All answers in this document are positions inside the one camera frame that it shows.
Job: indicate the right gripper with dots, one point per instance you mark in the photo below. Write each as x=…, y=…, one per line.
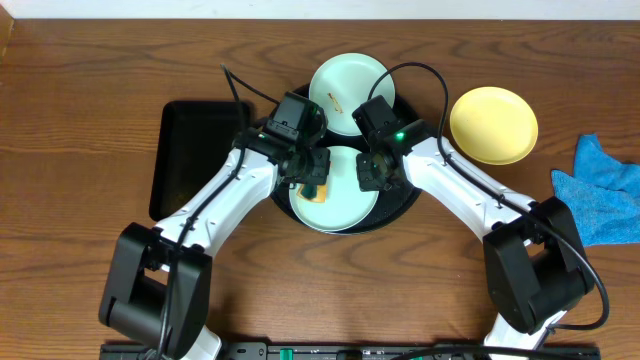
x=365, y=181

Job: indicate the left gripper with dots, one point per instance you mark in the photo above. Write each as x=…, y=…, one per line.
x=310, y=166

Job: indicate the green yellow sponge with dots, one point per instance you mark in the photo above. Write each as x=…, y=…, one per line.
x=313, y=193

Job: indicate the light blue plate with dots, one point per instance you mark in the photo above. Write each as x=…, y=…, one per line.
x=345, y=204
x=340, y=85

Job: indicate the light blue plate top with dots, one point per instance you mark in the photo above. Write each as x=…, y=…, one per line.
x=340, y=85

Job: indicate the yellow plate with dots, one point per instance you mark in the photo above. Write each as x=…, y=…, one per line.
x=494, y=125

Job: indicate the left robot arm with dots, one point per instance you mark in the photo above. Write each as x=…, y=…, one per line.
x=158, y=285

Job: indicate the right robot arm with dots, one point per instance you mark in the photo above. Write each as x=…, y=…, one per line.
x=536, y=267

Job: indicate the black round tray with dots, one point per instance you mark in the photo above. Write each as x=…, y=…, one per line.
x=389, y=206

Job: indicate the black rectangular tray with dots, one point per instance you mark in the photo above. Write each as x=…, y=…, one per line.
x=194, y=140

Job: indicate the blue cloth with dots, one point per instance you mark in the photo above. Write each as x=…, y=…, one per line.
x=602, y=194

